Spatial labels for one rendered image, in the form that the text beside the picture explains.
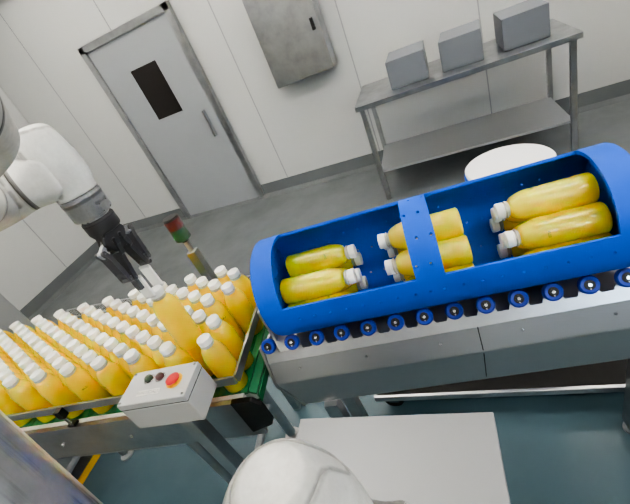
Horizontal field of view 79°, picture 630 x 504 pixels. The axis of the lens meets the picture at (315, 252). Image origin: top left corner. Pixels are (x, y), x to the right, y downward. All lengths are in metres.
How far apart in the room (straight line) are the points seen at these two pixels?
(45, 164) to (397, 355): 0.93
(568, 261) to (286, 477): 0.72
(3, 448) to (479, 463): 0.63
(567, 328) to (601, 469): 0.87
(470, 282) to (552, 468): 1.09
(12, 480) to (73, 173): 0.62
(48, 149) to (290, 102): 3.62
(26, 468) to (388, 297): 0.71
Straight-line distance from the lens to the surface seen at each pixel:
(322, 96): 4.29
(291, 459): 0.51
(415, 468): 0.76
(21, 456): 0.47
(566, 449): 1.92
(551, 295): 1.05
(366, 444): 0.80
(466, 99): 4.28
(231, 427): 1.29
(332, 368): 1.14
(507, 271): 0.93
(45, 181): 0.94
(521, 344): 1.11
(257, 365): 1.22
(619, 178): 0.97
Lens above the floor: 1.70
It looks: 31 degrees down
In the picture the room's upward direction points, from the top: 25 degrees counter-clockwise
